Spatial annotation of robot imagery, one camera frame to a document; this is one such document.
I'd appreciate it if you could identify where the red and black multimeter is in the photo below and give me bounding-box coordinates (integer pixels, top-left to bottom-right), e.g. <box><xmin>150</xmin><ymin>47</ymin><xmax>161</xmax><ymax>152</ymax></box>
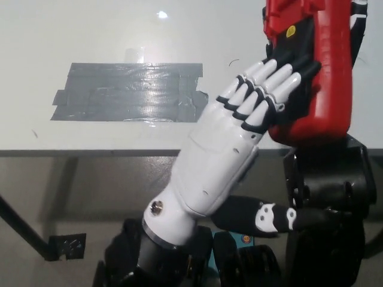
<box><xmin>262</xmin><ymin>0</ymin><xmax>355</xmax><ymax>148</ymax></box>

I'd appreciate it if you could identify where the black diagonal table leg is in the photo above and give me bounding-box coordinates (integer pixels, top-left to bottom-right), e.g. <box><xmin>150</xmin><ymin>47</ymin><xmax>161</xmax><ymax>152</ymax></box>
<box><xmin>0</xmin><ymin>194</ymin><xmax>50</xmax><ymax>261</ymax></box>

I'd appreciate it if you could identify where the black right hand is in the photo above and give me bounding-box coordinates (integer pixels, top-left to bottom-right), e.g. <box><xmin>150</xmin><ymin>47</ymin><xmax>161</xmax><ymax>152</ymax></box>
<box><xmin>349</xmin><ymin>0</ymin><xmax>369</xmax><ymax>68</ymax></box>

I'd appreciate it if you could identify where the grey duct tape patch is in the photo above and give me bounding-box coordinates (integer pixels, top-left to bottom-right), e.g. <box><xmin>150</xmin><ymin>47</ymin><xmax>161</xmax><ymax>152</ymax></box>
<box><xmin>49</xmin><ymin>62</ymin><xmax>209</xmax><ymax>123</ymax></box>

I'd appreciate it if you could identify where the black and teal robot body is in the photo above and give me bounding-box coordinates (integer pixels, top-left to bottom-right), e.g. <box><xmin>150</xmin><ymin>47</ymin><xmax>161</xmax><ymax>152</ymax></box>
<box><xmin>206</xmin><ymin>228</ymin><xmax>282</xmax><ymax>287</ymax></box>

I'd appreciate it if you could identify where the white and black left hand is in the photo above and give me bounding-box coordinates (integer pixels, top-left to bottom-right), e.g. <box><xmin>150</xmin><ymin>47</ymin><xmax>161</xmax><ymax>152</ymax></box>
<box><xmin>141</xmin><ymin>58</ymin><xmax>323</xmax><ymax>249</ymax></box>

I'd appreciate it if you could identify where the black table foot plate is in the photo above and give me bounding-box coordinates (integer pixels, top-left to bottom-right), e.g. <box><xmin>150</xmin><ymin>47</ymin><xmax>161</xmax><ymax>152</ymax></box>
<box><xmin>44</xmin><ymin>233</ymin><xmax>87</xmax><ymax>262</ymax></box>

